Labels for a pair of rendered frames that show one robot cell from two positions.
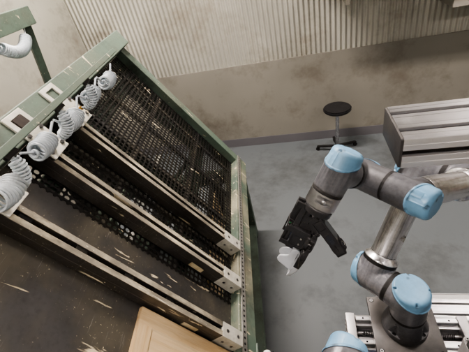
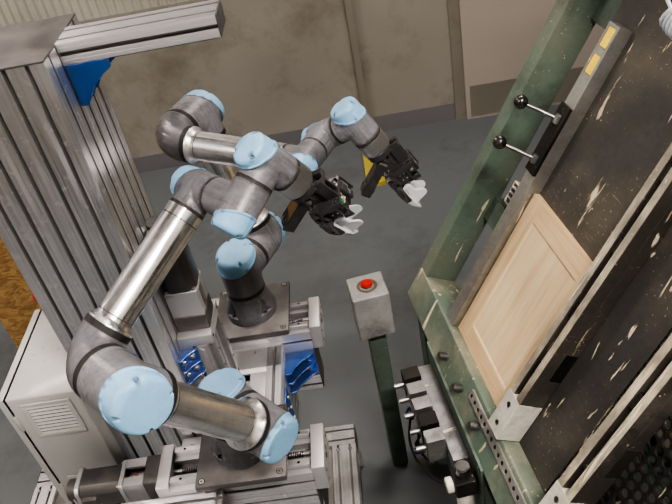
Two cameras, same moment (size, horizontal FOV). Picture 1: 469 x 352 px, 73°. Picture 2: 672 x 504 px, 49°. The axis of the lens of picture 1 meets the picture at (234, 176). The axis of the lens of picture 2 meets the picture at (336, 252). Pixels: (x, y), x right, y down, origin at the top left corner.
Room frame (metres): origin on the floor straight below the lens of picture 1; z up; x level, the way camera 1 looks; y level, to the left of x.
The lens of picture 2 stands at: (1.77, -0.38, 2.48)
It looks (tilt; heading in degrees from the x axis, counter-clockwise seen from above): 38 degrees down; 169
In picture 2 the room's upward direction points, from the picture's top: 12 degrees counter-clockwise
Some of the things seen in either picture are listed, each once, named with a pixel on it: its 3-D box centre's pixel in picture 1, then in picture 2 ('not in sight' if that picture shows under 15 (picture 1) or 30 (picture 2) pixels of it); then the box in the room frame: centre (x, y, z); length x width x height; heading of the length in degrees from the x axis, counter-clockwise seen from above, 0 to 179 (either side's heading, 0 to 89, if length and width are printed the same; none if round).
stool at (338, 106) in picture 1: (336, 129); not in sight; (3.13, -1.30, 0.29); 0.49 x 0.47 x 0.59; 78
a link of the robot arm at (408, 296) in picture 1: (407, 297); (227, 401); (0.54, -0.47, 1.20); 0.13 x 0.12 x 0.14; 28
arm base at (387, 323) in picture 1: (405, 317); (237, 431); (0.53, -0.47, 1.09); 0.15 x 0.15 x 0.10
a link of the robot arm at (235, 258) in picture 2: not in sight; (240, 265); (0.05, -0.32, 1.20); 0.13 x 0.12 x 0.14; 138
